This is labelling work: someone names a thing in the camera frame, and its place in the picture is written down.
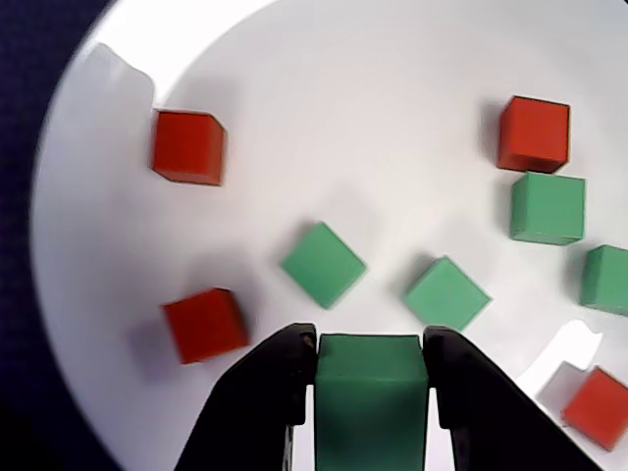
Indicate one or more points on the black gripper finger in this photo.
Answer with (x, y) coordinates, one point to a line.
(490, 422)
(255, 402)

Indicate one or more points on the green cube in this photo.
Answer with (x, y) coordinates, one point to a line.
(548, 208)
(447, 293)
(324, 265)
(606, 279)
(368, 402)

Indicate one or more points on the white round plate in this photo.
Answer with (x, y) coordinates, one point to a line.
(368, 122)

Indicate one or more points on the red cube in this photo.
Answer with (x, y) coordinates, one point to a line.
(596, 407)
(186, 147)
(535, 135)
(203, 324)

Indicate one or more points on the blue woven mat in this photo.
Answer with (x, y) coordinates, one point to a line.
(19, 147)

